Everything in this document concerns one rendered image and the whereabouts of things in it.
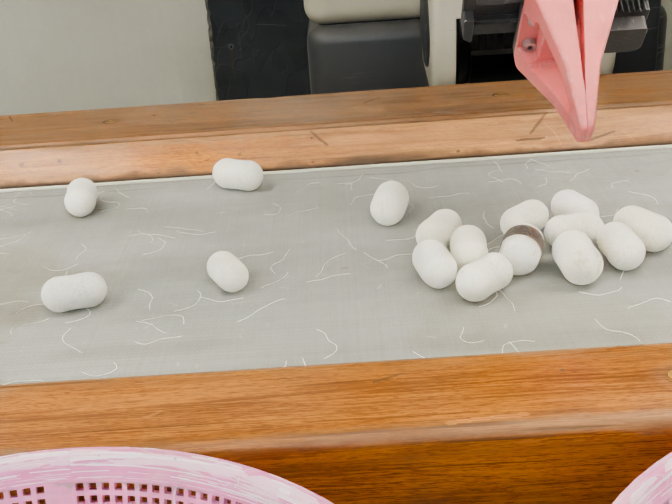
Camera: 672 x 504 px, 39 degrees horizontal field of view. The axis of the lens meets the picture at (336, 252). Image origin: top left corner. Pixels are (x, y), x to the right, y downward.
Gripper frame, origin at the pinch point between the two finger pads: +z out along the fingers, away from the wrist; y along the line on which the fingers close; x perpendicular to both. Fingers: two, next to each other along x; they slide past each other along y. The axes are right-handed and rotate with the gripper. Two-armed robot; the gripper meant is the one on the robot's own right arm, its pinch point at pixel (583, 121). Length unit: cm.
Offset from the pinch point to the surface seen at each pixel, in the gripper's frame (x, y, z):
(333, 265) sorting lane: 7.4, -13.1, 3.8
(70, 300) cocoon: 3.9, -26.7, 6.5
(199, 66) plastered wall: 167, -54, -132
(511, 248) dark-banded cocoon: 4.1, -3.7, 4.9
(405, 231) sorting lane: 10.0, -8.8, 0.6
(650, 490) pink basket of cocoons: -9.7, -2.7, 20.1
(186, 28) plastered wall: 159, -56, -139
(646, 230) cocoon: 5.5, 3.8, 3.6
